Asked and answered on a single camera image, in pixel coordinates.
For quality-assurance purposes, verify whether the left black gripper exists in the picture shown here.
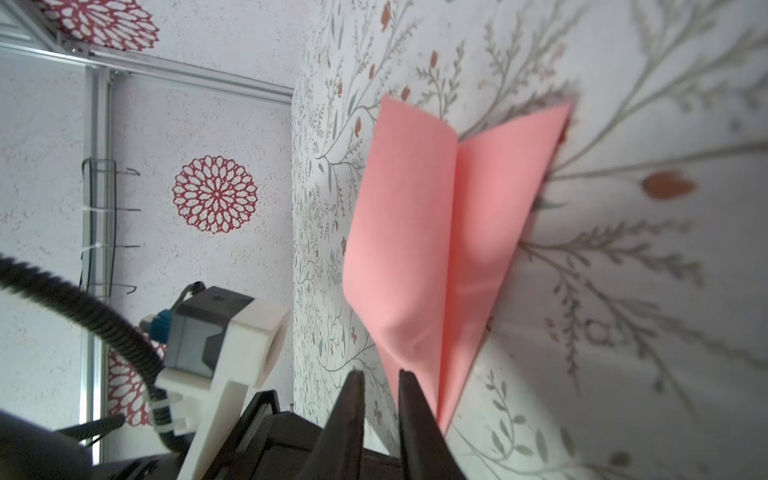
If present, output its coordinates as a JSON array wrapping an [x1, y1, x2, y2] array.
[[203, 389, 404, 480]]

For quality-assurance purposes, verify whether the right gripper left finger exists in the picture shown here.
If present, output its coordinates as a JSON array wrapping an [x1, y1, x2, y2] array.
[[297, 370, 365, 480]]

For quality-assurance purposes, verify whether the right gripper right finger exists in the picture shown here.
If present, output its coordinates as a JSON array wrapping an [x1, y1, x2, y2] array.
[[398, 370, 465, 480]]

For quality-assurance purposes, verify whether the pink square paper sheet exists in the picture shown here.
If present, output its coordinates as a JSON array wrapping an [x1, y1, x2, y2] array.
[[343, 97, 572, 430]]

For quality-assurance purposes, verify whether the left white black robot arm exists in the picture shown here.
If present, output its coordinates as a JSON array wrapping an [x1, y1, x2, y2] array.
[[1, 390, 323, 479]]

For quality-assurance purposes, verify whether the black wire wall rack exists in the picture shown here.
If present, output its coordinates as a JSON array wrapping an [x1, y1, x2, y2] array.
[[79, 157, 140, 302]]

